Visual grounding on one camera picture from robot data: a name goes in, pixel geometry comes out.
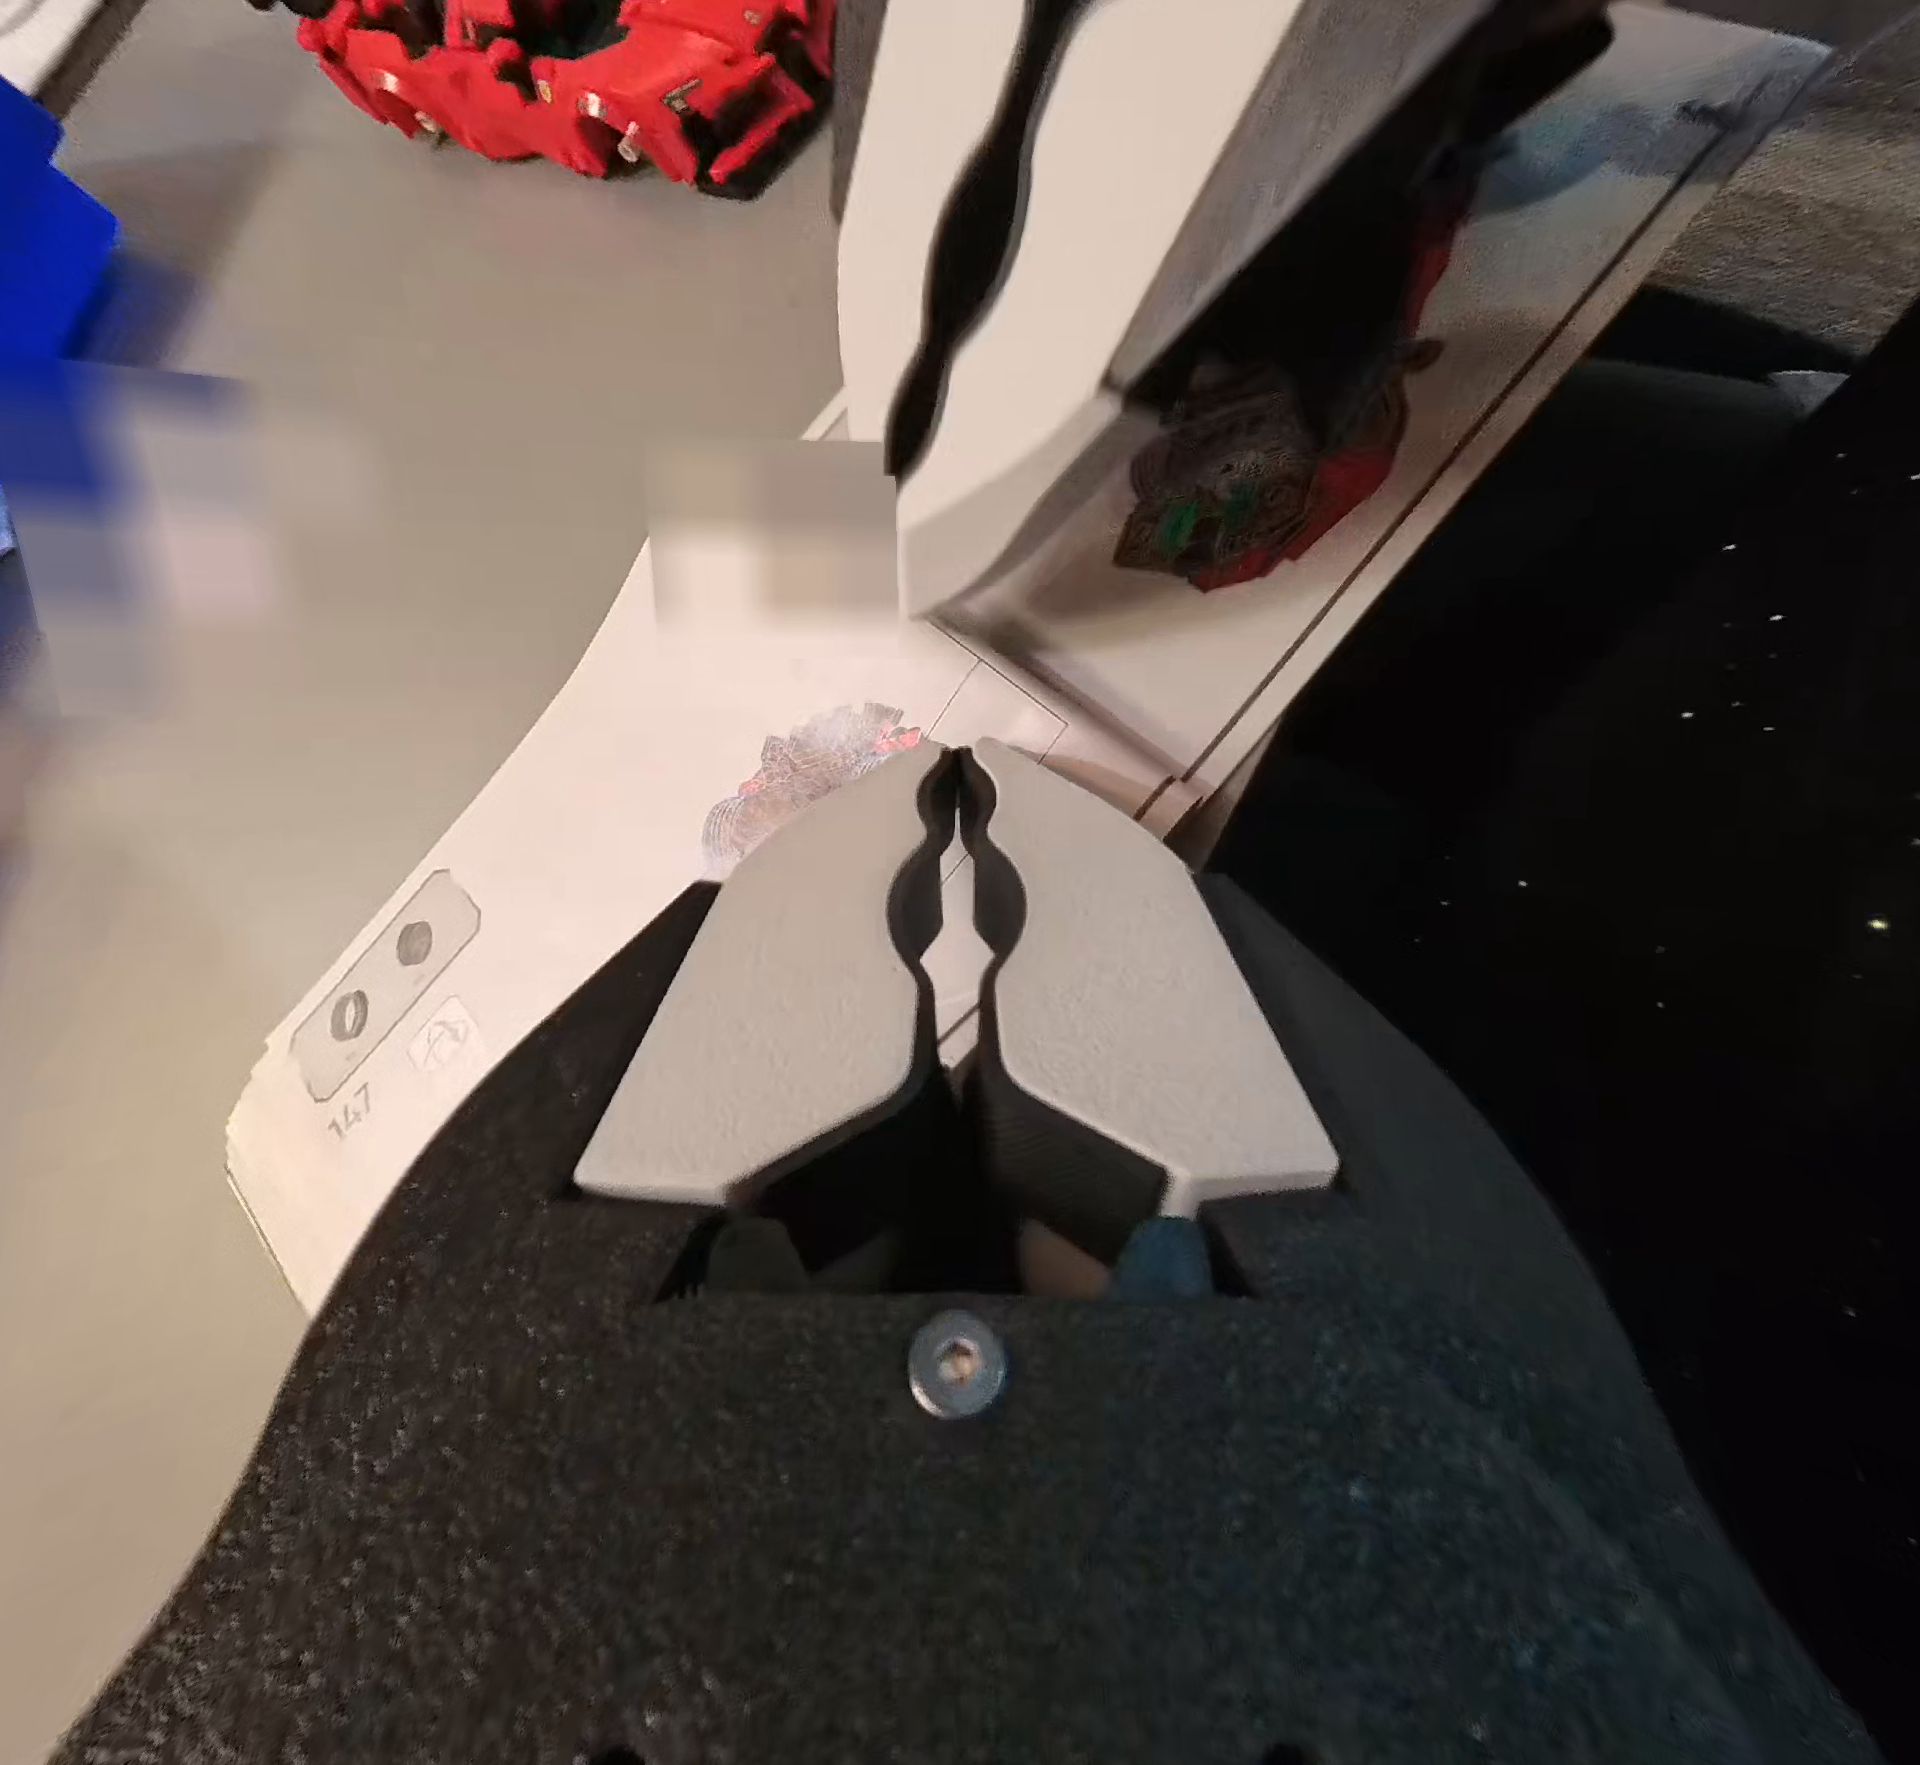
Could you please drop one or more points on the lego instruction booklet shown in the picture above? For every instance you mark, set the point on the lego instruction booklet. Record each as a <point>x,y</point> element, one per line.
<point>601,775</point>

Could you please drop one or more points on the blue plastic bin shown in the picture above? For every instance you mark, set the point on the blue plastic bin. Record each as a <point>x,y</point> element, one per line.
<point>45,251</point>

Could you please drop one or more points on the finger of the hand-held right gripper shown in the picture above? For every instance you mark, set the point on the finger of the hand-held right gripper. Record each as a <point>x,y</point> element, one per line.
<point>931,70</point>
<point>1171,176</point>

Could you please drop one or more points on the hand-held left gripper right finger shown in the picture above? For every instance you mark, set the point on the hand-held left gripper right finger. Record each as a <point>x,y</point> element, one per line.
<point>1156,1030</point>

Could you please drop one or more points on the black office chair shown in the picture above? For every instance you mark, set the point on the black office chair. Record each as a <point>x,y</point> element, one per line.
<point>1651,744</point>

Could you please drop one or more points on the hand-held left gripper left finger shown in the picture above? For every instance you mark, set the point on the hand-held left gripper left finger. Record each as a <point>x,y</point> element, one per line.
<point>780,1016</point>

